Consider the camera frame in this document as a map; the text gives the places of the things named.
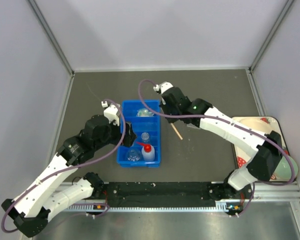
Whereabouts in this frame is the small stoppered glass bottle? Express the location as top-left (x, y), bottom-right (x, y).
top-left (141, 132), bottom-right (151, 144)

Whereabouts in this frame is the small clear glass dish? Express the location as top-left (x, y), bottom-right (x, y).
top-left (126, 148), bottom-right (142, 162)

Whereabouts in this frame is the wooden test tube clamp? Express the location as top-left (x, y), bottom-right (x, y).
top-left (170, 123), bottom-right (183, 140)

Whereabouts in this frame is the wash bottle red nozzle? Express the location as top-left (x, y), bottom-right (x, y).
top-left (137, 142), bottom-right (156, 162)

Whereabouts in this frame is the blue compartment plastic bin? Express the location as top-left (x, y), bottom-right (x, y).
top-left (116, 100), bottom-right (161, 168)

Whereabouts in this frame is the plastic bag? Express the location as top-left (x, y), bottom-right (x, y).
top-left (136, 108), bottom-right (155, 117)

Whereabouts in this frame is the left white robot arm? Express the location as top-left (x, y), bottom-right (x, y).
top-left (1, 115), bottom-right (137, 238)

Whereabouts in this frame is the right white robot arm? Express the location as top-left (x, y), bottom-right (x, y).
top-left (153, 82), bottom-right (283, 198)

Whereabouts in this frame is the clear acrylic tube rack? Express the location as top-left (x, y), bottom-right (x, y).
top-left (187, 124), bottom-right (200, 129)

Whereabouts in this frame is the strawberry pattern tray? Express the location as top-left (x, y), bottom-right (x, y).
top-left (232, 116), bottom-right (299, 182)

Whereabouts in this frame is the pink round plate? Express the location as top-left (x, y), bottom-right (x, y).
top-left (239, 117), bottom-right (274, 134)

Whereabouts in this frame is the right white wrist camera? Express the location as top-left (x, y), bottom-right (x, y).
top-left (153, 81), bottom-right (174, 95)

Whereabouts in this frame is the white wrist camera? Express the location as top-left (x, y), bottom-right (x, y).
top-left (101, 101), bottom-right (121, 126)
top-left (153, 81), bottom-right (174, 95)

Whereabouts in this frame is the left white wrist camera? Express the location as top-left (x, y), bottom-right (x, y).
top-left (101, 101), bottom-right (121, 126)

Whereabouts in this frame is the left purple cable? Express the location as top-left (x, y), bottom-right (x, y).
top-left (0, 98), bottom-right (127, 232)

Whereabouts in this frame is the purple cable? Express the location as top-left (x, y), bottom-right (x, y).
top-left (0, 98), bottom-right (127, 232)
top-left (137, 79), bottom-right (299, 218)

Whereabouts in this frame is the grey slotted cable duct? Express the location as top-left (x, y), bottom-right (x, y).
top-left (64, 201), bottom-right (242, 213)

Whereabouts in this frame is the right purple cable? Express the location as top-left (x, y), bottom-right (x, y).
top-left (137, 79), bottom-right (299, 218)

